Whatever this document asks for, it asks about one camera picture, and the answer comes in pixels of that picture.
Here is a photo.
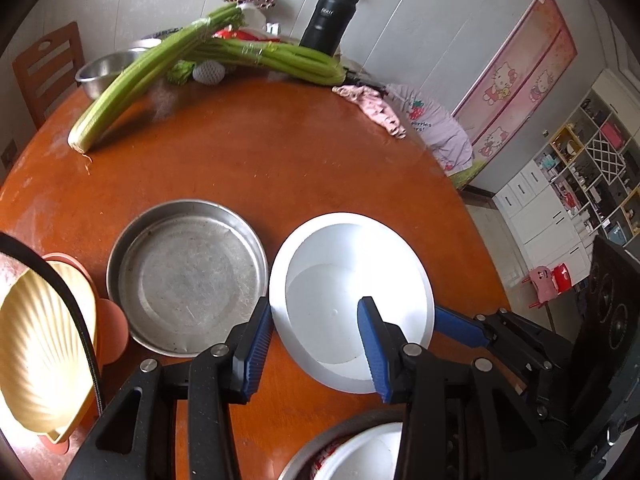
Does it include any red instant noodle bowl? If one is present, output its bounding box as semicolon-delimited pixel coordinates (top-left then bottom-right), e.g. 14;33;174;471
269;212;435;395
310;422;403;480

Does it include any white vase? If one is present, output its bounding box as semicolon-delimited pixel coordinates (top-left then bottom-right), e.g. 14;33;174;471
237;4;266;28

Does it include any black cable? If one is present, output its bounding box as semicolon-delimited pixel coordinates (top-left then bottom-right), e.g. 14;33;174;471
0;232;106;416

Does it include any round metal pan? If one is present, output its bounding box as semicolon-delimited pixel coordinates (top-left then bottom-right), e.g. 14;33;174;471
106;199;270;359

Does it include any yellow scalloped plate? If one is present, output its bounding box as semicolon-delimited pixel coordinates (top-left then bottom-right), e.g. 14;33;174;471
0;260;98;445

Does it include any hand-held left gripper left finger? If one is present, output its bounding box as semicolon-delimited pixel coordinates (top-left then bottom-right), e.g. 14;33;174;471
62;296;274;480

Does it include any pink small stool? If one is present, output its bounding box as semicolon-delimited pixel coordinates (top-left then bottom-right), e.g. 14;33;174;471
522;265;563;308

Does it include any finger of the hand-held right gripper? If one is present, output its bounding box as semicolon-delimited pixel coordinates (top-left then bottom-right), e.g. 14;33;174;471
500;355;568;428
434;305;571;376

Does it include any black thermos bottle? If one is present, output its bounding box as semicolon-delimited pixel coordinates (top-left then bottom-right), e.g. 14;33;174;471
300;0;361;58

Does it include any large steel bowl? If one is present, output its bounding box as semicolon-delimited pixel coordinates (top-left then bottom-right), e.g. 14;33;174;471
75;49;151;101

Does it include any red small stool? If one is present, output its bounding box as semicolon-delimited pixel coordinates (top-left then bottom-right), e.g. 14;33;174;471
552;260;576;293

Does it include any orange pig-shaped plate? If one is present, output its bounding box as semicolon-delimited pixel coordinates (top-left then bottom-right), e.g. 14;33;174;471
42;252;131;456

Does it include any red package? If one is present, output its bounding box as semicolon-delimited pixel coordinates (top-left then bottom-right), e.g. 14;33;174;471
212;27;266;43

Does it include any pink cloth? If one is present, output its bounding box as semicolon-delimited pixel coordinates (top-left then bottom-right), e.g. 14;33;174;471
332;85;407;140

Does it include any orange wooden slatted chair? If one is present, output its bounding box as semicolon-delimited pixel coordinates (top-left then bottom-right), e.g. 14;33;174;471
12;21;86;128

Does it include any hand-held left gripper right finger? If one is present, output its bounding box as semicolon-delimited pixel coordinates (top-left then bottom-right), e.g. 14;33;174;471
356;296;576;480

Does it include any white shelf cabinet unit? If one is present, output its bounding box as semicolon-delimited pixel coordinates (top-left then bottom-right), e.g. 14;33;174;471
492;67;640;286

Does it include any small shiny steel bowl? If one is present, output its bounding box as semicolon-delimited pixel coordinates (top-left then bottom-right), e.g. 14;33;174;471
277;410;408;480

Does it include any celery bunch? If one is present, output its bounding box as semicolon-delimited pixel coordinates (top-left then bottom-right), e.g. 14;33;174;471
68;4;246;153
190;37;348;86

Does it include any lilac strawberry print garment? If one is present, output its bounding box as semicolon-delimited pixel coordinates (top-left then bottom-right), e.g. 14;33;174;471
385;84;473;176

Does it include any pink cartoon cat cabinet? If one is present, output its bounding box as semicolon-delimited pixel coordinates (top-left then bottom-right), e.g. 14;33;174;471
452;0;578;161

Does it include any white foam fruit net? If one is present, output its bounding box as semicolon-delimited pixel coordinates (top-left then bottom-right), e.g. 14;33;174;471
192;60;226;85

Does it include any green leafy vegetable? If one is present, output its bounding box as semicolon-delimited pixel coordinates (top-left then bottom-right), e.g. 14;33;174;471
166;60;196;86

